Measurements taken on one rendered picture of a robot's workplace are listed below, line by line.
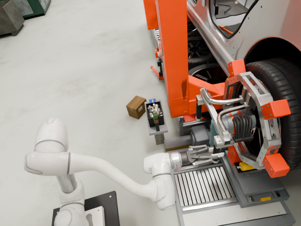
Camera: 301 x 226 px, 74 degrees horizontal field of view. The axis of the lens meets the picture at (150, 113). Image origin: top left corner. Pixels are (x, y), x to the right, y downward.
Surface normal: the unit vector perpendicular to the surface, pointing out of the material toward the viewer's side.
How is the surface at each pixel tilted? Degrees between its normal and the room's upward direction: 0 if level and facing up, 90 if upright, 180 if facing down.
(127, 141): 0
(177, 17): 90
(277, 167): 0
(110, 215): 0
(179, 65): 90
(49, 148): 31
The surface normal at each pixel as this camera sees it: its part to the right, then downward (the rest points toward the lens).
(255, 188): -0.15, -0.69
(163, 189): 0.25, -0.53
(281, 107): -0.06, -0.18
